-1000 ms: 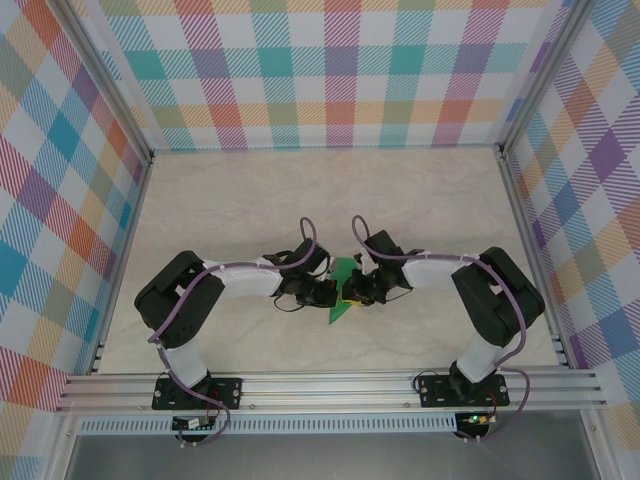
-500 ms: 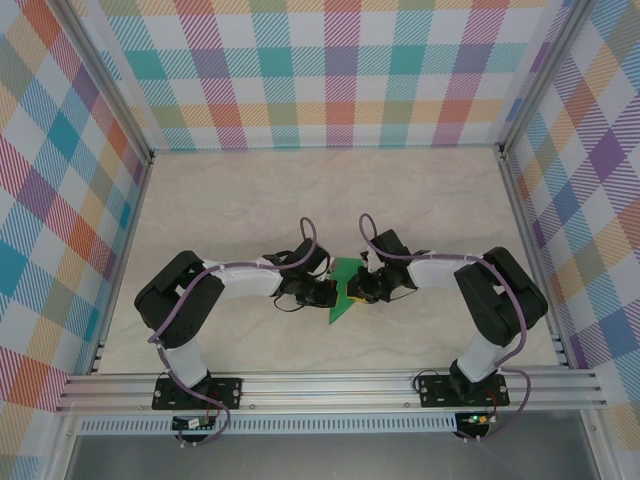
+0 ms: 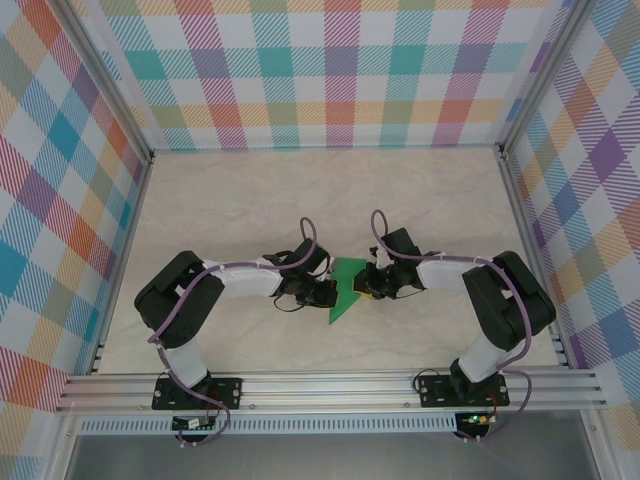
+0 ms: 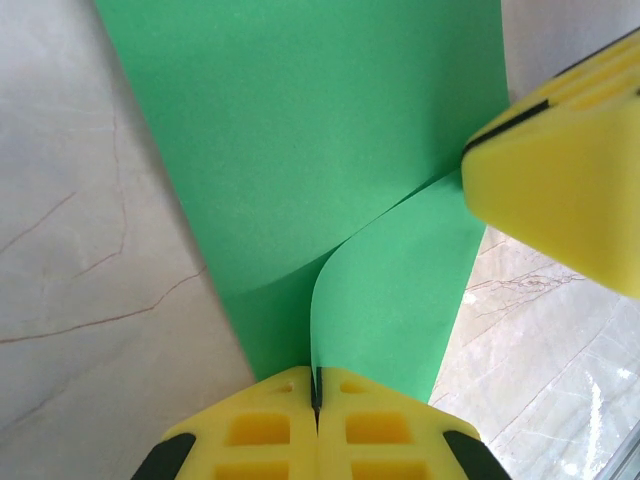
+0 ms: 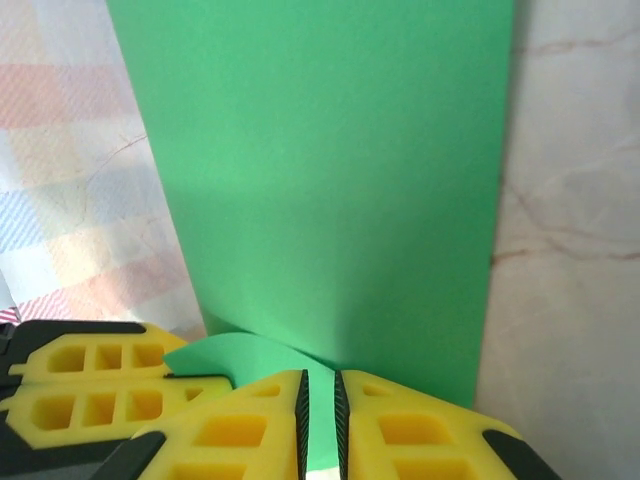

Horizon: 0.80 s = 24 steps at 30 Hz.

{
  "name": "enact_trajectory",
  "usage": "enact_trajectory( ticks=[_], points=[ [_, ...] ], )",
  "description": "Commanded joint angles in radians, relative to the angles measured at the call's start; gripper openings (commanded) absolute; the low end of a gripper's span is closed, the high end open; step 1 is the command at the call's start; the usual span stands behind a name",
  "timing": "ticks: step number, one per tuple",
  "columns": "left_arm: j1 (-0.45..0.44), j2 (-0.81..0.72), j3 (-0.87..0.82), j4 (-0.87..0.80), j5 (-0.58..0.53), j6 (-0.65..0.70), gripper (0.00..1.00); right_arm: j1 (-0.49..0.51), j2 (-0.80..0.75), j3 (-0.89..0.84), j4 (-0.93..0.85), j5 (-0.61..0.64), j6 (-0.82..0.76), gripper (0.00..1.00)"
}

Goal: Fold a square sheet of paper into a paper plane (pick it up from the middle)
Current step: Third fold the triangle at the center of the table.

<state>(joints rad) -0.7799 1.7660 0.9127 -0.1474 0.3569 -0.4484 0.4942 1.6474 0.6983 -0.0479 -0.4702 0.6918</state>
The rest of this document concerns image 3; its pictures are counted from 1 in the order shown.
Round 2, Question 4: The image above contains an aluminium side rail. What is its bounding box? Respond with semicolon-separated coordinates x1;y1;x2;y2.
497;147;576;371
87;154;156;376

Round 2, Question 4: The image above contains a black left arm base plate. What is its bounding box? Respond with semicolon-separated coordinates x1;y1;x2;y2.
152;377;244;410

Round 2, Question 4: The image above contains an aluminium mounting rail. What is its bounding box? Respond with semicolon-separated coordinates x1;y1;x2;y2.
54;367;609;414

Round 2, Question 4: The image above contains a small dark circuit board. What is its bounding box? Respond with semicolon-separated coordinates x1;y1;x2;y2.
172;417;216;431

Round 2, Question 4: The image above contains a thin black left gripper wire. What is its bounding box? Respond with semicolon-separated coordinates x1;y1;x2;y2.
272;294;306;314

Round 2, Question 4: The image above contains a green paper sheet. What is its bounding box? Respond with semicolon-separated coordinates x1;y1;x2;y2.
327;256;366;326

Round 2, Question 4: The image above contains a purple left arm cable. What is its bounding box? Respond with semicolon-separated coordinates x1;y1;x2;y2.
147;217;322;447

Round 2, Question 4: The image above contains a slotted grey cable duct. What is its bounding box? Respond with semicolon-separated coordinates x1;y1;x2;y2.
78;413;459;435

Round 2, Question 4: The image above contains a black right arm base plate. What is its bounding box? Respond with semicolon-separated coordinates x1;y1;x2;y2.
418;372;510;407

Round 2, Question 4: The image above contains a grey metal shelf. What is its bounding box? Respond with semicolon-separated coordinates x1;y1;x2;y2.
64;432;601;480

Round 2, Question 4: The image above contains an aluminium frame post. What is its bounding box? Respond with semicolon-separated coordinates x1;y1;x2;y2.
494;0;599;161
59;0;156;166

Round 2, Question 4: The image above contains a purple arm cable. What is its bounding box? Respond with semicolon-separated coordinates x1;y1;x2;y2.
147;217;322;447
369;209;534;444

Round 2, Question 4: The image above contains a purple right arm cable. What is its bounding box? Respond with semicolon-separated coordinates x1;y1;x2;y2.
369;209;534;444

